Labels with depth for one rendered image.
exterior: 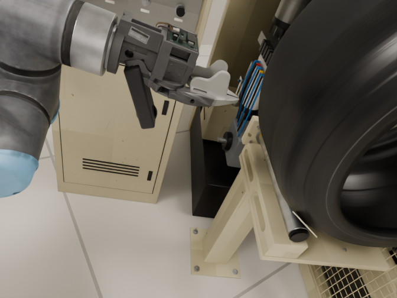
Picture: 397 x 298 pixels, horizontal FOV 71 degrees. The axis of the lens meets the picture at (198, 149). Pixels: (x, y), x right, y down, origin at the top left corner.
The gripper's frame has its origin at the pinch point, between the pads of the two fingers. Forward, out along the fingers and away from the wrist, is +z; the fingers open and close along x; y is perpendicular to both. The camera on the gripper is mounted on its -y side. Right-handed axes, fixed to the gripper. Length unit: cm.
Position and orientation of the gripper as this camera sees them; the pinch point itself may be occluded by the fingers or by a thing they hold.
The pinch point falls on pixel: (229, 100)
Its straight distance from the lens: 48.7
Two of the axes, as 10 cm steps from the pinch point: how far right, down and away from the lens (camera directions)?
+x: -0.4, -6.8, 7.4
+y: 3.8, -6.9, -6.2
